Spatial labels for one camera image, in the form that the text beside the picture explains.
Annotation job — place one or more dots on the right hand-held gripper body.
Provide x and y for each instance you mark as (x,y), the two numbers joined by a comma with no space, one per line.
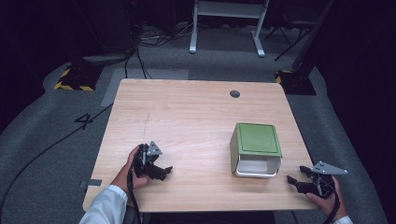
(323,183)

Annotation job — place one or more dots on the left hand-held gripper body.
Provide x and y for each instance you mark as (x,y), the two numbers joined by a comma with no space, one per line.
(145,161)

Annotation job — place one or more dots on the person's right hand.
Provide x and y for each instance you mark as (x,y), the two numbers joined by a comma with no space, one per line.
(328,203)

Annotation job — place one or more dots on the person's left hand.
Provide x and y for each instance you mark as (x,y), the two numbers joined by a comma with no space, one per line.
(124,177)

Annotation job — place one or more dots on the green and white bin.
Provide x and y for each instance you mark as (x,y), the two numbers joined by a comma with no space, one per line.
(257,144)

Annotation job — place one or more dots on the grey tape strip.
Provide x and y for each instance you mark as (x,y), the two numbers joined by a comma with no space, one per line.
(93,183)

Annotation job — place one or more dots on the black tape floor mark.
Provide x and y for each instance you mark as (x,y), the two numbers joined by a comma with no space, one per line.
(84,120)

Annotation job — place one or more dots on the black yellow striped stand base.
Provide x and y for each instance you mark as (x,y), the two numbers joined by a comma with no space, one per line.
(76,79)
(295,82)

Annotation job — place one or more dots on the black folding stand legs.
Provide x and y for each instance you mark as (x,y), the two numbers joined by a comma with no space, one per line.
(289,35)

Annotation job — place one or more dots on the grey slanted metal post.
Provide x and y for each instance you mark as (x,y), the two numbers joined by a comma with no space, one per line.
(311,34)

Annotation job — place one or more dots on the white metal stand frame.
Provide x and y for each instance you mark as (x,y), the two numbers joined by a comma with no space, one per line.
(229,11)

